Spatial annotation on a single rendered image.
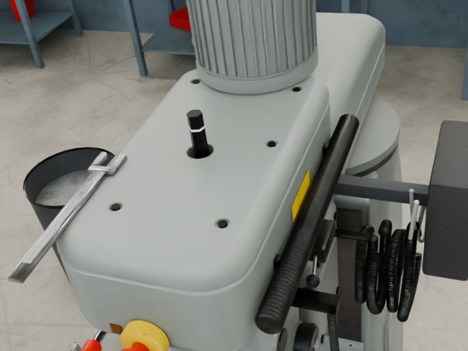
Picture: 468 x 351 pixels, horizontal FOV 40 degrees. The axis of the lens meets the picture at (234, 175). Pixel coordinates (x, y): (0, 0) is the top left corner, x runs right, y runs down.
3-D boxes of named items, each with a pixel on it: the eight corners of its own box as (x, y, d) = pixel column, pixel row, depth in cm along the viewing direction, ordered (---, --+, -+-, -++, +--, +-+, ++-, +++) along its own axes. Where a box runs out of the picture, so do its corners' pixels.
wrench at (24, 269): (30, 285, 71) (28, 281, 70) (1, 280, 72) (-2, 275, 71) (127, 158, 89) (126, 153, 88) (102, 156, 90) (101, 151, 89)
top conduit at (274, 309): (283, 338, 76) (281, 318, 73) (249, 331, 77) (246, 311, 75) (359, 131, 108) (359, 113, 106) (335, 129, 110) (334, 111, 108)
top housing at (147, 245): (249, 373, 77) (233, 281, 68) (66, 329, 86) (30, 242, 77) (337, 152, 111) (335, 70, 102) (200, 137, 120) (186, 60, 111)
